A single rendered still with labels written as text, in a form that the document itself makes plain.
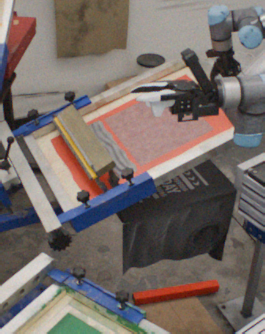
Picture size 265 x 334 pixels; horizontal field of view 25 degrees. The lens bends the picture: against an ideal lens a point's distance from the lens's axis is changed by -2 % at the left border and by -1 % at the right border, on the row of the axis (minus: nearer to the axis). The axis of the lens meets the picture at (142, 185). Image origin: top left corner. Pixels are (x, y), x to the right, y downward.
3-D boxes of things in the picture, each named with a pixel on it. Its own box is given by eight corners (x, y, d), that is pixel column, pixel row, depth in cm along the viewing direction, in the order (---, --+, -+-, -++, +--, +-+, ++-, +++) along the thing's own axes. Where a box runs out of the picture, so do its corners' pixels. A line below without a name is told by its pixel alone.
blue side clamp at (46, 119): (91, 107, 249) (86, 93, 244) (95, 113, 245) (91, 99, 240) (24, 140, 244) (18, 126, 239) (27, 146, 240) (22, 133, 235)
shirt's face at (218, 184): (184, 133, 267) (184, 132, 266) (237, 189, 236) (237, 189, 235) (80, 156, 250) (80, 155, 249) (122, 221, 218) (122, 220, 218)
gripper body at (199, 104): (175, 122, 145) (222, 118, 148) (176, 88, 141) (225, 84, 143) (166, 110, 151) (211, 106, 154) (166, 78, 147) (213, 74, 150)
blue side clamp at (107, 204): (151, 183, 209) (146, 168, 204) (157, 192, 205) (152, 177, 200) (71, 224, 204) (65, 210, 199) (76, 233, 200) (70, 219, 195)
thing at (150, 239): (214, 240, 260) (223, 178, 240) (225, 253, 254) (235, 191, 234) (114, 271, 243) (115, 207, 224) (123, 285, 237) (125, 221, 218)
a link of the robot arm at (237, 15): (266, 35, 205) (234, 39, 207) (263, 22, 214) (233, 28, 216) (264, 13, 201) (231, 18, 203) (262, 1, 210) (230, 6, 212)
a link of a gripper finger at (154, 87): (131, 110, 147) (169, 109, 148) (130, 87, 144) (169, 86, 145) (130, 105, 150) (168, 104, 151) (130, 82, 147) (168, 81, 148)
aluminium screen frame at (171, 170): (194, 57, 255) (192, 50, 252) (274, 125, 213) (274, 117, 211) (24, 140, 242) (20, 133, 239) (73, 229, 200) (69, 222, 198)
